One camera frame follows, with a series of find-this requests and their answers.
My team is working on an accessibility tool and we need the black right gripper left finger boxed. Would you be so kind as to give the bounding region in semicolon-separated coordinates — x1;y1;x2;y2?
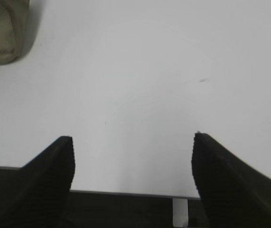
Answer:
0;136;75;228

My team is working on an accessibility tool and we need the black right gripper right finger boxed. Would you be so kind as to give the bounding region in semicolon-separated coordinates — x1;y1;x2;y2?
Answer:
191;132;271;228

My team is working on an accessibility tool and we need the yellow fabric bag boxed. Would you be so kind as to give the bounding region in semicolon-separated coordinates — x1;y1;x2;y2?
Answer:
0;0;29;65

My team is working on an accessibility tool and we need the white table leg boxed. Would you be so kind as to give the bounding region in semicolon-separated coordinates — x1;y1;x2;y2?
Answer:
172;198;188;228

